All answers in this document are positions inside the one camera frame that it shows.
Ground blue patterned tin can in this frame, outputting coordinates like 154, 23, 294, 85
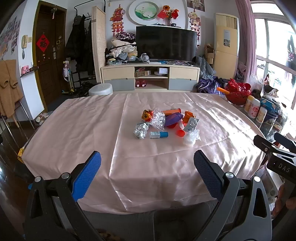
259, 97, 287, 137

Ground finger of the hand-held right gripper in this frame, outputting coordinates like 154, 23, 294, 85
253, 134, 278, 155
273, 132, 296, 153

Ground crumpled clear cellophane wrap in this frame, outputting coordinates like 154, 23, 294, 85
149, 108, 166, 130

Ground dark hanging coats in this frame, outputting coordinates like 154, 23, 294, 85
65, 14, 95, 76

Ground purple plastic lid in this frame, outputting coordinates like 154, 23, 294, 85
164, 113, 183, 127

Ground cream folding screen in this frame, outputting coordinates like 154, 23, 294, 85
91, 6, 107, 84

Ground red diamond door poster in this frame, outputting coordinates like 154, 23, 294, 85
36, 35, 50, 53

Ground hanging child's bag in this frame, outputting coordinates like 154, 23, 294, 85
62, 61, 71, 82

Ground red yellow snack packet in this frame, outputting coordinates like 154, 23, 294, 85
142, 109, 154, 122

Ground person's right hand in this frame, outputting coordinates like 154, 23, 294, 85
272, 183, 296, 219

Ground black television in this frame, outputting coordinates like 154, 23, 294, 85
136, 25, 197, 62

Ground brown wooden door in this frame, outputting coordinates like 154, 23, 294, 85
32, 3, 68, 107

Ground red plastic basket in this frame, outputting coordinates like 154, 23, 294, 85
225, 79, 252, 106

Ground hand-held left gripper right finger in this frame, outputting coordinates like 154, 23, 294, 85
193, 149, 273, 241

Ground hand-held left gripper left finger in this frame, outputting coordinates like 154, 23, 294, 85
24, 151, 104, 241

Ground wall photo collage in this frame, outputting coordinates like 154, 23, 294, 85
0, 16, 21, 58

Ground cardboard box on shelf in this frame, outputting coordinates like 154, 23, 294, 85
135, 67, 151, 78

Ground white board panel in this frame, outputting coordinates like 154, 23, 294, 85
21, 67, 45, 126

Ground small blue-capped bottle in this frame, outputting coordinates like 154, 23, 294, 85
149, 131, 169, 139

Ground pink curtain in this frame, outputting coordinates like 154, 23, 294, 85
235, 0, 258, 81

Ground white round stool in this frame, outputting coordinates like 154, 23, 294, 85
88, 84, 114, 96

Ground crumpled silver paper ball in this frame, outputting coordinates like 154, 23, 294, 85
133, 122, 150, 139

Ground yellow green scooter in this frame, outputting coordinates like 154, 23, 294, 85
60, 70, 77, 95

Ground brown coat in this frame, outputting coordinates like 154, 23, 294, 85
0, 59, 23, 117

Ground window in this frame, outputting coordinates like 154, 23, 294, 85
251, 2, 296, 109

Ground red ornaments with sunflower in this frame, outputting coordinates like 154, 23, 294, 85
157, 5, 180, 26

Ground red hanging wall decoration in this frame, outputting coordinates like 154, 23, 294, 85
190, 9, 202, 42
110, 5, 126, 37

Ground wall poster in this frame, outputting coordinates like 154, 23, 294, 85
187, 0, 206, 12

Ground purple bag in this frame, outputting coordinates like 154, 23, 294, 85
196, 76, 222, 94

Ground round wall picture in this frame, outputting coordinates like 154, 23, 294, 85
128, 0, 160, 25

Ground orange tube container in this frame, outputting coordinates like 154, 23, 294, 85
162, 108, 183, 115

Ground cardboard boxes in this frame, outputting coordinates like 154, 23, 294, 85
204, 44, 215, 67

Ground silver foil packet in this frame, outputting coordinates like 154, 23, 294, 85
184, 117, 200, 132

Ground white jar cream label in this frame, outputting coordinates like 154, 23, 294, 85
255, 107, 268, 123

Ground white bottle yellow label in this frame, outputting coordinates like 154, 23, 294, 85
244, 95, 255, 113

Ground pink satin tablecloth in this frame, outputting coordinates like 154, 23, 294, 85
17, 92, 266, 215

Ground grey clothing heap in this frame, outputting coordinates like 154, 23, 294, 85
195, 56, 216, 81

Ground white bottle pink label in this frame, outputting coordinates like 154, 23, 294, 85
247, 98, 261, 118

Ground cream grey TV cabinet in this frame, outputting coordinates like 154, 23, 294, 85
101, 62, 200, 91

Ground pile of clothes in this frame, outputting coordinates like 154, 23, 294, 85
105, 32, 137, 65

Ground metal chair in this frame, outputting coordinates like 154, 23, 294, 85
0, 100, 36, 139

